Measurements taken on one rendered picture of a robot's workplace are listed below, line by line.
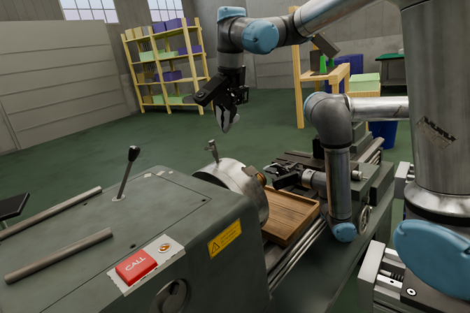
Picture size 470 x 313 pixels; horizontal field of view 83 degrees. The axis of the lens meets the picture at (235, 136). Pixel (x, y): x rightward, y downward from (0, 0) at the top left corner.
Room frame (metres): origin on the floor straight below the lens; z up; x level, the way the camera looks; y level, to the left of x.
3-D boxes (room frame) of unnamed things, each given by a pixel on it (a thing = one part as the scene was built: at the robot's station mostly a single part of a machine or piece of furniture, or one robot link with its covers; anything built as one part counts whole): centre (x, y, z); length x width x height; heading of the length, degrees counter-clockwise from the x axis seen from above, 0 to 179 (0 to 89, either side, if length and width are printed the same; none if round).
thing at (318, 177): (0.90, -0.33, 1.08); 0.11 x 0.08 x 0.09; 43
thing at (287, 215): (1.06, -0.12, 0.88); 0.36 x 0.30 x 0.04; 44
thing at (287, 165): (1.02, -0.23, 1.08); 0.12 x 0.09 x 0.08; 43
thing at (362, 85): (5.04, -2.16, 1.05); 1.63 x 1.45 x 2.11; 145
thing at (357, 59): (7.10, -3.14, 0.48); 1.30 x 0.80 x 0.96; 140
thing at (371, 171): (1.34, -0.45, 0.89); 0.53 x 0.30 x 0.06; 44
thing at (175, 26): (8.14, 1.68, 1.28); 2.77 x 0.75 x 2.56; 50
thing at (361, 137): (1.72, -0.80, 1.01); 0.30 x 0.20 x 0.29; 134
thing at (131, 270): (0.42, 0.23, 1.26); 0.06 x 0.06 x 0.02; 44
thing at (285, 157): (1.32, -0.40, 0.95); 0.43 x 0.18 x 0.04; 44
